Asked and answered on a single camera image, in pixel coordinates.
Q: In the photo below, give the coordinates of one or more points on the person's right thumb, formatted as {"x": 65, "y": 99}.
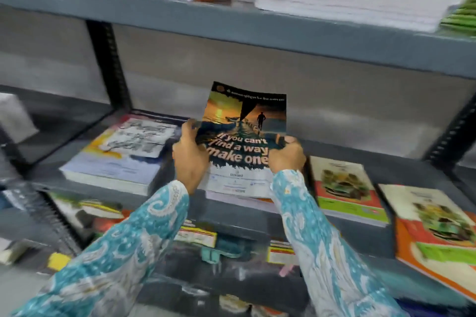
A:
{"x": 290, "y": 139}

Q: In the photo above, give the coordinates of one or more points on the sunset cover notebook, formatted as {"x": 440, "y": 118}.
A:
{"x": 241, "y": 146}

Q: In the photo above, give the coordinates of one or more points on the orange green cover book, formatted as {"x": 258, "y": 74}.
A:
{"x": 435, "y": 231}

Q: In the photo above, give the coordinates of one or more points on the person's left thumb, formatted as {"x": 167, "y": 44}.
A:
{"x": 191, "y": 129}

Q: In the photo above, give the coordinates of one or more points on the white box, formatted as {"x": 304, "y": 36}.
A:
{"x": 15, "y": 118}

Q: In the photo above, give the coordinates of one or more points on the person's left forearm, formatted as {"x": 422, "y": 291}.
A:
{"x": 111, "y": 261}

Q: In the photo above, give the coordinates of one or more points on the person's right forearm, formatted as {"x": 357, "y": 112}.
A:
{"x": 327, "y": 253}

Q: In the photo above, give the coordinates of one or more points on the grey metal shelving rack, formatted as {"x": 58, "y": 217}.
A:
{"x": 238, "y": 42}

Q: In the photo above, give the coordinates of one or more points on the person's left hand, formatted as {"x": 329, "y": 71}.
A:
{"x": 189, "y": 159}

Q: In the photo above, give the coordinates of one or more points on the person's right hand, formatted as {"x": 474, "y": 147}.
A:
{"x": 286, "y": 159}

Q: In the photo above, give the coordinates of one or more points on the stack of green books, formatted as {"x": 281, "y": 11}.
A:
{"x": 460, "y": 16}

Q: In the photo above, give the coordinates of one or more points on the pile of books under shelf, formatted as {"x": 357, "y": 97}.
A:
{"x": 178, "y": 250}

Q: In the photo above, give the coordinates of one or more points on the stack of blue white books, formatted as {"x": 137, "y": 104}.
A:
{"x": 122, "y": 155}

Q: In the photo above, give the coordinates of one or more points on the red green cover book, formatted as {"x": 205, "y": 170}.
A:
{"x": 346, "y": 188}

